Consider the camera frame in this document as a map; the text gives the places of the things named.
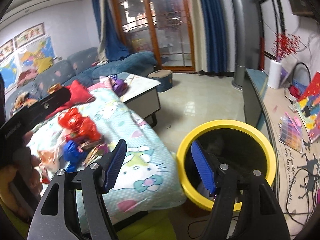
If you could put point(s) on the tv cabinet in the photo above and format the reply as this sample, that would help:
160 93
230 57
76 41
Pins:
296 184

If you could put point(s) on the framed calligraphy picture right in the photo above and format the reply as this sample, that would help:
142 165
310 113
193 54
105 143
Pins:
29 35

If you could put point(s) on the white coffee table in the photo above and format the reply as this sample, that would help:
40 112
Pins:
141 96

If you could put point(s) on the hello kitty teal blanket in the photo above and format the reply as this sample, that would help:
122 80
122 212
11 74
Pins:
148 179

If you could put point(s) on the red plastic wrapper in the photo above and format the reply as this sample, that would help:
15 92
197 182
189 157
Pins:
81 126

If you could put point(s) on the purple cloth pile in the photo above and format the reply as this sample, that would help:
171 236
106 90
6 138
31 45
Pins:
119 86

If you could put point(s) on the framed calligraphy picture left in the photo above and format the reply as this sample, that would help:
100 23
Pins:
6 49

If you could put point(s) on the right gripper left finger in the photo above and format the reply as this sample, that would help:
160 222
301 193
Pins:
56 216

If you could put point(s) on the wooden glass sliding door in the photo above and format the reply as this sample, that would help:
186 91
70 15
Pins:
161 26

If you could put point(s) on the china map poster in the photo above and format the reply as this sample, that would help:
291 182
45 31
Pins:
38 55

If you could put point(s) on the small round blue stool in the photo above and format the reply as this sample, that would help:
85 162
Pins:
164 77

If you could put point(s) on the white vase red berries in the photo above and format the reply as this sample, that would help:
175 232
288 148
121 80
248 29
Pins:
285 47

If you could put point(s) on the framed calligraphy picture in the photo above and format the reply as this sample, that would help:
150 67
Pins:
6 49
29 35

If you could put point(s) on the blue curtain left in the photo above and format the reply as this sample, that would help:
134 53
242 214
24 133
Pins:
110 47

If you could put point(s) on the clear plastic bag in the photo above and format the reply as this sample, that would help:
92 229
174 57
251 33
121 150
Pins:
51 159

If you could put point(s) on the blue curtain right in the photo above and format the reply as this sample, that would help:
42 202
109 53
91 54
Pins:
215 34

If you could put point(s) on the person left hand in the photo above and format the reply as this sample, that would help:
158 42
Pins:
26 164

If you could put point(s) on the grey tower air conditioner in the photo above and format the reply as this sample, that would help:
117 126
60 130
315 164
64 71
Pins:
247 37

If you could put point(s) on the colourful girl painting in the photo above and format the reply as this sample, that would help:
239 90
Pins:
308 108

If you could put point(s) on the world map poster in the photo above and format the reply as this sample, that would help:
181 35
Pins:
9 72

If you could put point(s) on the red blanket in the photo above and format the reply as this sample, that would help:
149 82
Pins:
79 95

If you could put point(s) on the yellow rim trash bin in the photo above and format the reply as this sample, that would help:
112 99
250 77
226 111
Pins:
233 144

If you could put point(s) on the blue plastic bag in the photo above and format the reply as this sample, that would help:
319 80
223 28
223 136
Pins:
73 154

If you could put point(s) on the blue grey sofa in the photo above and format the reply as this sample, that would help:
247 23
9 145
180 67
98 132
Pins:
78 66

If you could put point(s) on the blue curtain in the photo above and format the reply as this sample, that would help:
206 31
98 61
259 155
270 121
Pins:
110 47
215 34

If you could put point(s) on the bead organizer box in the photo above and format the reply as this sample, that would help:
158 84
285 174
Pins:
290 133

